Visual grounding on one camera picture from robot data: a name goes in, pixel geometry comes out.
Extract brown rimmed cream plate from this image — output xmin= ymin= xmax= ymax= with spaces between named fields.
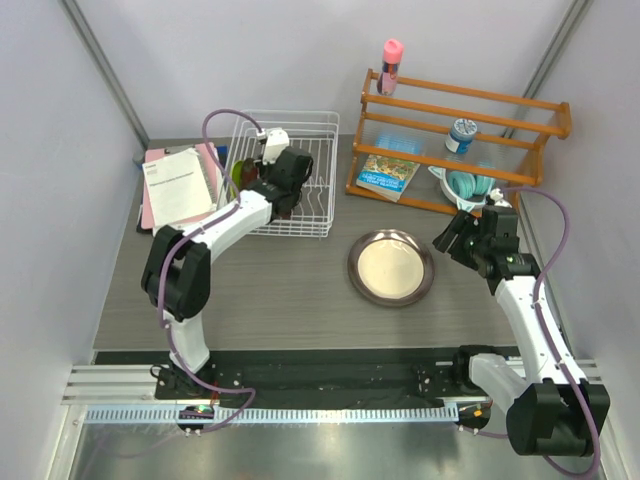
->
xmin=346 ymin=229 xmax=435 ymax=308

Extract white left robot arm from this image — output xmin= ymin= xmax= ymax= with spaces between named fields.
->
xmin=141 ymin=146 xmax=314 ymax=399

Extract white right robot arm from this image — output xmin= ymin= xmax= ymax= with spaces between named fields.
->
xmin=432 ymin=188 xmax=610 ymax=459

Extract orange wooden shelf rack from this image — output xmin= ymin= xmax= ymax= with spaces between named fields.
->
xmin=346 ymin=70 xmax=572 ymax=214

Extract dark red patterned plate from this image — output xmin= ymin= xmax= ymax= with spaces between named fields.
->
xmin=240 ymin=158 xmax=259 ymax=190

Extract green plate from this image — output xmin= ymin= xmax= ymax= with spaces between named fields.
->
xmin=230 ymin=161 xmax=243 ymax=199

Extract teal cat ear headphones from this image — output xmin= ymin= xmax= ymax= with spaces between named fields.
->
xmin=428 ymin=166 xmax=496 ymax=213

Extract dark blue notebook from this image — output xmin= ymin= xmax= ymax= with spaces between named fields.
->
xmin=216 ymin=145 xmax=229 ymax=171

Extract blue paperback book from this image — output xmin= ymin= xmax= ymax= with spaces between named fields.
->
xmin=356 ymin=154 xmax=420 ymax=202

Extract white manual booklet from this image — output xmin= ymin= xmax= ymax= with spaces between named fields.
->
xmin=141 ymin=147 xmax=221 ymax=238

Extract clear blue plastic box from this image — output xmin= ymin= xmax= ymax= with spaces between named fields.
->
xmin=374 ymin=132 xmax=423 ymax=156

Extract blue lidded jar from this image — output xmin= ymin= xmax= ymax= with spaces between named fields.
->
xmin=445 ymin=118 xmax=478 ymax=154

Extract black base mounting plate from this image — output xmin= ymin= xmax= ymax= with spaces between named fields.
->
xmin=150 ymin=347 xmax=485 ymax=410

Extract pink capped bottle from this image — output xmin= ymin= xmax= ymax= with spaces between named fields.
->
xmin=377 ymin=38 xmax=404 ymax=96

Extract white wire dish rack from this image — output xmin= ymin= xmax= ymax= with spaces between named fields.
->
xmin=228 ymin=110 xmax=340 ymax=238

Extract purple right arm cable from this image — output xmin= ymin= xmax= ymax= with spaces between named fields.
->
xmin=457 ymin=186 xmax=601 ymax=480

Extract white slotted cable duct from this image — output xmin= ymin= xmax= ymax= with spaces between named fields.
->
xmin=85 ymin=404 xmax=458 ymax=426

